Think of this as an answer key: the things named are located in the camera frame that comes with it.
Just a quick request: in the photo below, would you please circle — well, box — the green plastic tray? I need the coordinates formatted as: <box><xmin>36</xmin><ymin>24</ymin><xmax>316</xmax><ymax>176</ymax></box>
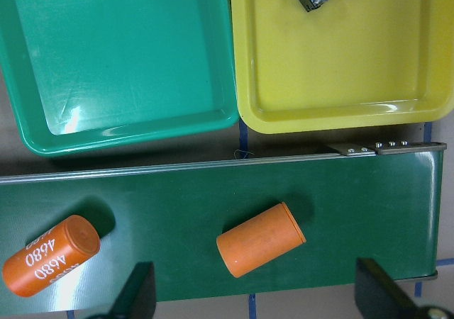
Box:
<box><xmin>1</xmin><ymin>0</ymin><xmax>238</xmax><ymax>157</ymax></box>

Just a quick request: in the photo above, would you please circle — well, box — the plain orange cylinder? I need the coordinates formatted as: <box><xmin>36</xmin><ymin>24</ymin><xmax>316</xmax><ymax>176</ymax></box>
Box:
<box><xmin>216</xmin><ymin>202</ymin><xmax>306</xmax><ymax>278</ymax></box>

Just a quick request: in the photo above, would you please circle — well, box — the yellow plastic tray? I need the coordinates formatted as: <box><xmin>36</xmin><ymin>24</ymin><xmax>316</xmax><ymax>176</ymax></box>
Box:
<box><xmin>231</xmin><ymin>0</ymin><xmax>453</xmax><ymax>134</ymax></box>

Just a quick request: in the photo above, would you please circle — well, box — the green conveyor belt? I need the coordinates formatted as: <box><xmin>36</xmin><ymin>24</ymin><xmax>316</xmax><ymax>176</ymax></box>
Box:
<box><xmin>1</xmin><ymin>143</ymin><xmax>445</xmax><ymax>315</ymax></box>

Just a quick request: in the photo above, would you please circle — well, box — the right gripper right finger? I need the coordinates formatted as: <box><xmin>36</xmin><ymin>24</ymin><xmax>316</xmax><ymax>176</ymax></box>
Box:
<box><xmin>354</xmin><ymin>257</ymin><xmax>453</xmax><ymax>319</ymax></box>

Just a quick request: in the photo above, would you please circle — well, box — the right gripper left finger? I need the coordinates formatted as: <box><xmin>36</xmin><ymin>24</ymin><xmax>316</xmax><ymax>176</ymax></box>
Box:
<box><xmin>89</xmin><ymin>262</ymin><xmax>157</xmax><ymax>319</ymax></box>

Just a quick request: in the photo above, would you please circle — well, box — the orange cylinder marked 4680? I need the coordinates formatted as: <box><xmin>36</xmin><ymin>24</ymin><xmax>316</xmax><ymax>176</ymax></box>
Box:
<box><xmin>2</xmin><ymin>215</ymin><xmax>101</xmax><ymax>298</ymax></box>

